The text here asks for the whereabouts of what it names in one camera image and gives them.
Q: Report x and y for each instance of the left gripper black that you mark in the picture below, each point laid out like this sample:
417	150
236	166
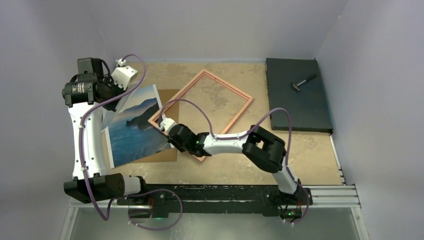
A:
108	80

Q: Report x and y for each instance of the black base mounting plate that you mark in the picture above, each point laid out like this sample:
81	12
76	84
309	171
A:
163	199

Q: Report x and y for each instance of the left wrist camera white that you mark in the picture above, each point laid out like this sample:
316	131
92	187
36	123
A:
123	74

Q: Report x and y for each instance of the pink wooden picture frame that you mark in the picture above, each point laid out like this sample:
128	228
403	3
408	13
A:
222	102

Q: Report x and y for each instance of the seascape photo print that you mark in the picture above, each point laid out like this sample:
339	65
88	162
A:
128	137

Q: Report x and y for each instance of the small hammer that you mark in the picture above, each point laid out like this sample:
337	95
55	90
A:
296	85

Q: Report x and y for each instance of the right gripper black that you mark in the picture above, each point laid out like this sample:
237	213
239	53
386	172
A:
174	142

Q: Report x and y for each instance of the black flat board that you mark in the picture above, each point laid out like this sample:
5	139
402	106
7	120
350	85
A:
308	108

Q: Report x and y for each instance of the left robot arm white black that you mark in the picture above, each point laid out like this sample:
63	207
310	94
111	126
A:
90	95

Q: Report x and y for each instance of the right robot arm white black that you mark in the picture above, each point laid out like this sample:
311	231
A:
264	149

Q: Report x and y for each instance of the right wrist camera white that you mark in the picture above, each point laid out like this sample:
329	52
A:
166	125

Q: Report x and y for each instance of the aluminium rail frame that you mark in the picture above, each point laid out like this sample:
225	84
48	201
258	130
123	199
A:
332	196

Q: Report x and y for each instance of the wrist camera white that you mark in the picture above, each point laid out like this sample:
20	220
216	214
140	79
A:
123	74
166	125

